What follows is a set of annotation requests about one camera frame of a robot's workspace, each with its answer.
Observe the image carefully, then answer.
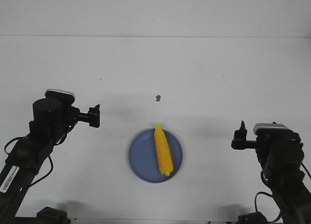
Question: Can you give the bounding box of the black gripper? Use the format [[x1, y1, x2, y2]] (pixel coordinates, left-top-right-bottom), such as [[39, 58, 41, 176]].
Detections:
[[231, 121, 258, 150], [69, 104, 100, 128]]

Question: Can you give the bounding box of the blue round plate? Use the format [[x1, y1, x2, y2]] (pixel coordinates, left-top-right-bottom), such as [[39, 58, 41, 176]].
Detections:
[[128, 128, 183, 183]]

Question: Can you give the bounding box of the yellow corn cob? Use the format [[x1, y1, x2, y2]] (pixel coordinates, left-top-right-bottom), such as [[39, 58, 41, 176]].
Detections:
[[154, 123, 174, 176]]

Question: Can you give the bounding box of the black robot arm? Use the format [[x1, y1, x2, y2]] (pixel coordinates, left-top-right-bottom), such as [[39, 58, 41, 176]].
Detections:
[[0, 98, 100, 224], [231, 122, 311, 224]]

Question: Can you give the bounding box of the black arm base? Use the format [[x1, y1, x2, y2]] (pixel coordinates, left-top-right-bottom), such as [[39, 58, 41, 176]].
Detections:
[[32, 207, 71, 224], [237, 212, 268, 224]]

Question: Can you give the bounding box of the small brown table stain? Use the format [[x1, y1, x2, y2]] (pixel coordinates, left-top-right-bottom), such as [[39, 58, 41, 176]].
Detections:
[[156, 95, 161, 102]]

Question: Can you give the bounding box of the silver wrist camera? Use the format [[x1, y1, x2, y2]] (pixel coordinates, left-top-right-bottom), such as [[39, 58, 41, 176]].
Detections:
[[253, 122, 289, 136], [45, 89, 75, 105]]

